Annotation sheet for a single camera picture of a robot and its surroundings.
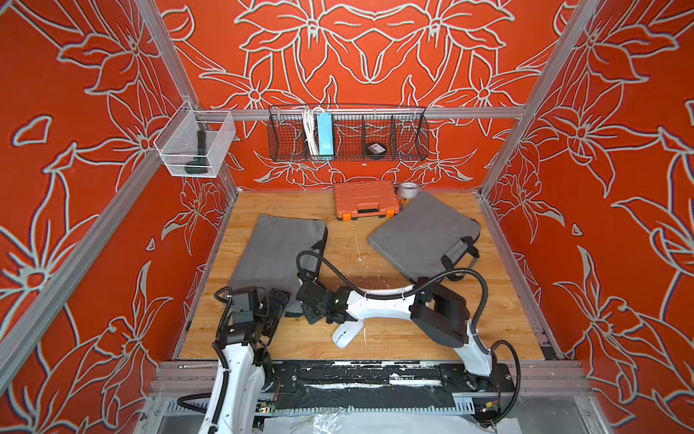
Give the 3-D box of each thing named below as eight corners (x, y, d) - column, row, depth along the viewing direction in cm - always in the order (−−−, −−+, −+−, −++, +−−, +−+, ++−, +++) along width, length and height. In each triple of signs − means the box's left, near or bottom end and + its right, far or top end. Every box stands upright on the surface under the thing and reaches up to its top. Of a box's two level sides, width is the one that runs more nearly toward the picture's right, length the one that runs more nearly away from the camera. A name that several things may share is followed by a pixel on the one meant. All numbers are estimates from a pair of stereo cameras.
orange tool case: (333, 221, 111) (333, 213, 106) (334, 188, 123) (334, 180, 119) (398, 221, 110) (400, 213, 106) (393, 188, 123) (394, 179, 119)
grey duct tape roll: (400, 200, 119) (401, 194, 116) (398, 188, 124) (399, 182, 121) (419, 200, 119) (420, 194, 116) (416, 188, 124) (417, 182, 121)
